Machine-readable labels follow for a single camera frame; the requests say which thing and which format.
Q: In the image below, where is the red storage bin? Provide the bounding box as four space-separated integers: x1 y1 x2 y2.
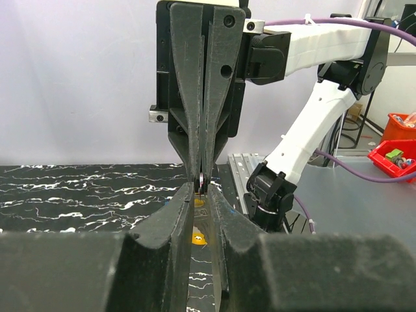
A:
367 113 415 178

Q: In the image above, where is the aluminium rail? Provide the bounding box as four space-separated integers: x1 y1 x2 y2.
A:
227 153 265 215

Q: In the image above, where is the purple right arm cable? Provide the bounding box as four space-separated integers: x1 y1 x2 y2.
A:
265 18 416 235

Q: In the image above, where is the yellow capped key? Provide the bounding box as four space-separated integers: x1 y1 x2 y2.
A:
191 174 209 245

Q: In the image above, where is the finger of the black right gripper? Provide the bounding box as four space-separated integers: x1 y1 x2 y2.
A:
168 2 205 182
201 6 245 181

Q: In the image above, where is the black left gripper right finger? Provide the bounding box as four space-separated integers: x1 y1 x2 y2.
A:
206 183 280 312

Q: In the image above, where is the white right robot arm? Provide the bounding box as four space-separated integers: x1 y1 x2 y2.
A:
155 1 391 232

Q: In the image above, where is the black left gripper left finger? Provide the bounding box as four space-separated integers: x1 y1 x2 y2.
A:
107 183 194 311

